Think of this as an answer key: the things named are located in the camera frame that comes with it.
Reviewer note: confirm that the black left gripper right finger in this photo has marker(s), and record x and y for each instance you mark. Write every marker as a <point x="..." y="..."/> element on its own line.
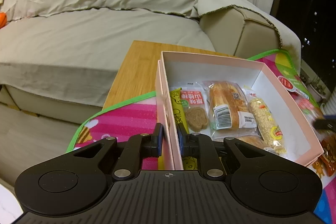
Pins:
<point x="188" y="143"/>

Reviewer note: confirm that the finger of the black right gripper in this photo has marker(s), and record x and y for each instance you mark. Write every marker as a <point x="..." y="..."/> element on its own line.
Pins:
<point x="326" y="123"/>

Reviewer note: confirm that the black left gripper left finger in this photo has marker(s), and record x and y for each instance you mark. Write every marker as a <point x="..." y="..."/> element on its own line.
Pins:
<point x="152" y="146"/>

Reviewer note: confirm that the yellow cheese snack packet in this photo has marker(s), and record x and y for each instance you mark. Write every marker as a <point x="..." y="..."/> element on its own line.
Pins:
<point x="178" y="112"/>

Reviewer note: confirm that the packaged bread loaf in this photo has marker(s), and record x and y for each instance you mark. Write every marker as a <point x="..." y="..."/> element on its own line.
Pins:
<point x="229" y="112"/>

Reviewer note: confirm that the rice cracker roll packet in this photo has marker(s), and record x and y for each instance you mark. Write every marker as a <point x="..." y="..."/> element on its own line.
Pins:
<point x="268" y="127"/>

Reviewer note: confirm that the pink cardboard box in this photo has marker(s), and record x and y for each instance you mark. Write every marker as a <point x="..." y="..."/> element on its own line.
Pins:
<point x="174" y="68"/>

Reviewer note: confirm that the red snack packets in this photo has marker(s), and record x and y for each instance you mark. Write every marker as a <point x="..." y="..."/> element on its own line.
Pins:
<point x="325" y="164"/>

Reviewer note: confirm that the wooden side table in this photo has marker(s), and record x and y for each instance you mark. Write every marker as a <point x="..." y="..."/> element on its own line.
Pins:
<point x="137" y="72"/>

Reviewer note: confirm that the beige covered sofa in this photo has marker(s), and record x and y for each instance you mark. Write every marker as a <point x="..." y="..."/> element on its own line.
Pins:
<point x="59" y="57"/>

